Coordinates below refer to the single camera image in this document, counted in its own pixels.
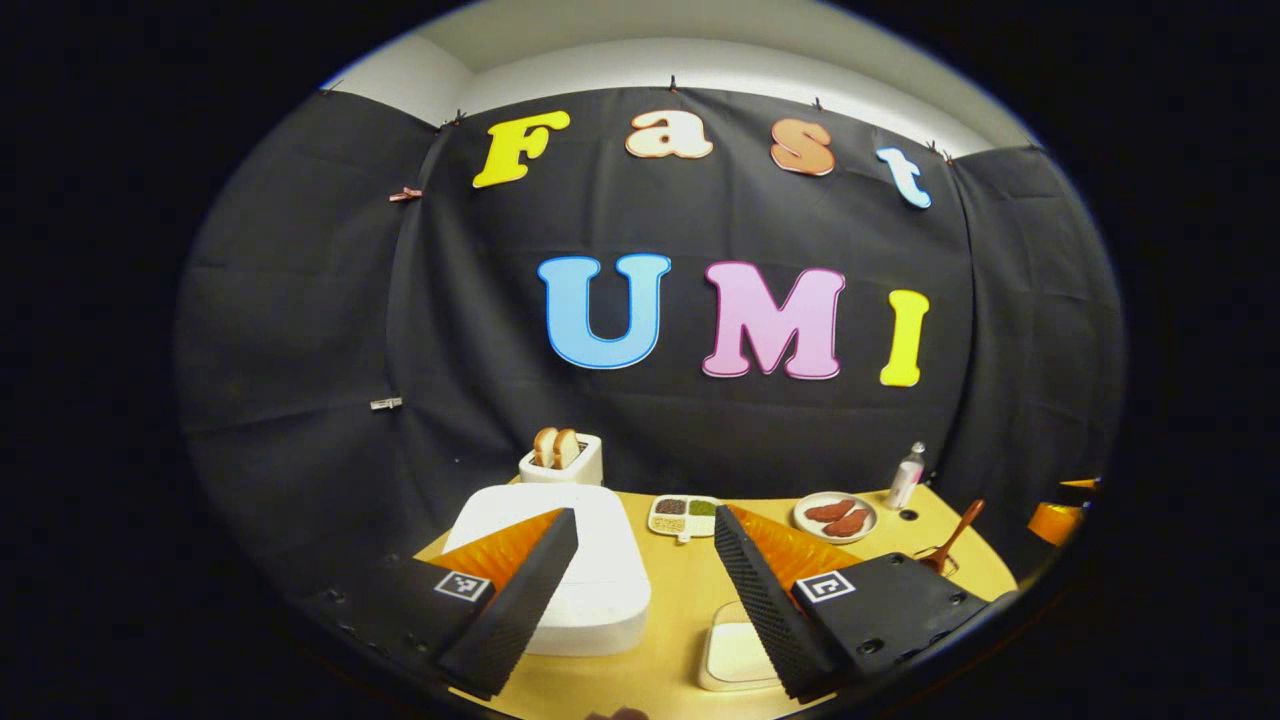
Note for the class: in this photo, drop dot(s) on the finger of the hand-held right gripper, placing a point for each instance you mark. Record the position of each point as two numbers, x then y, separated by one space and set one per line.
1055 523
1082 485

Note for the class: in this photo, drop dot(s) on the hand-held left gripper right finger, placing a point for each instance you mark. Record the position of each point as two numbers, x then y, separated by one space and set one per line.
765 610

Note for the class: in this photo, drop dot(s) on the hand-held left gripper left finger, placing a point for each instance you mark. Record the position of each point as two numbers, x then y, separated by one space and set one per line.
520 615

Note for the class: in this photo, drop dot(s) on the white rice cooker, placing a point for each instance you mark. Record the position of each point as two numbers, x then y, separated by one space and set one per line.
600 590

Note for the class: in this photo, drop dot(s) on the brown wooden spoon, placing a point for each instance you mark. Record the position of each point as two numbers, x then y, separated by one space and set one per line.
960 530

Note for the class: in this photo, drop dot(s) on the clear plastic container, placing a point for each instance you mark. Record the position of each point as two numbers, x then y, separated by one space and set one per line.
705 670

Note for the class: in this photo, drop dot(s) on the white round plate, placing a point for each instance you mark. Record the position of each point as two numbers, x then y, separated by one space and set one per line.
805 528

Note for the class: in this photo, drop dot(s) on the red-brown meat piece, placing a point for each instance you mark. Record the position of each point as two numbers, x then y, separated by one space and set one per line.
848 523
830 510

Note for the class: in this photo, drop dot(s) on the white divided bean dish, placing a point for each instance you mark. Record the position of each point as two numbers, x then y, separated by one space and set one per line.
685 515

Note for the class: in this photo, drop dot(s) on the white toaster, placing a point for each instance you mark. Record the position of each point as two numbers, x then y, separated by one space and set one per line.
580 475

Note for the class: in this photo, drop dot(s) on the clear bottle with pink label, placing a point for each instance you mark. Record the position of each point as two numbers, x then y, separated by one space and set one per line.
905 480

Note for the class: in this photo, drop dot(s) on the toasted bread slice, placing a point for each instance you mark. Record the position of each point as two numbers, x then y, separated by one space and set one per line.
567 450
545 448

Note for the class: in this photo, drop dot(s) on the white cloth clip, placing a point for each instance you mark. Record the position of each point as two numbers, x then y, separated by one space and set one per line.
386 403

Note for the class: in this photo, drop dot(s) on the pink cloth clip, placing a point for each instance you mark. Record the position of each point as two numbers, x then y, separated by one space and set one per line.
405 194

